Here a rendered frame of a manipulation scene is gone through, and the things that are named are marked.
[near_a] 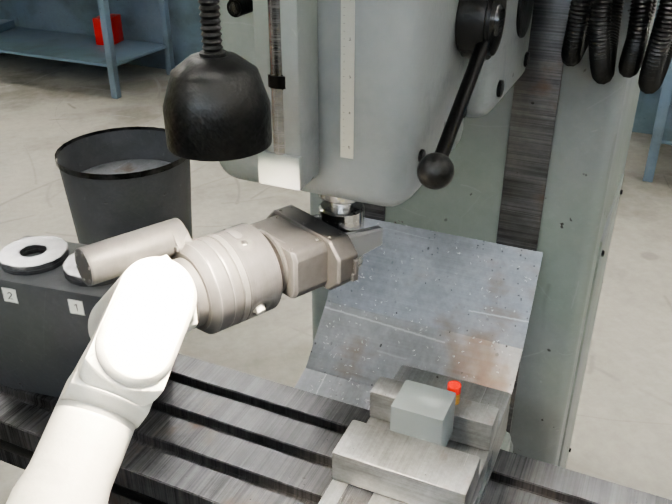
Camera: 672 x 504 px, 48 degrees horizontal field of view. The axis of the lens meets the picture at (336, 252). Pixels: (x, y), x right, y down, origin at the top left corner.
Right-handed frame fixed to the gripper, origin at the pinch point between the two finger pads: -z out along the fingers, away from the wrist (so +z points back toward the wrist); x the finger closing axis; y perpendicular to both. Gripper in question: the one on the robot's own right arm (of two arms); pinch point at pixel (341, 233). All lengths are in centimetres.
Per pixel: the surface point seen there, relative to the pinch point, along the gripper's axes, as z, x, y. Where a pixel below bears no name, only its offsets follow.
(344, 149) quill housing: 6.6, -7.7, -13.2
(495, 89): -15.5, -5.9, -13.9
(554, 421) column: -43, -4, 47
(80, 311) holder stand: 18.0, 30.1, 17.2
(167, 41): -231, 465, 95
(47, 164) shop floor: -88, 351, 123
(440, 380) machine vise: -15.7, -2.2, 25.7
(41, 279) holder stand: 20.1, 36.3, 14.5
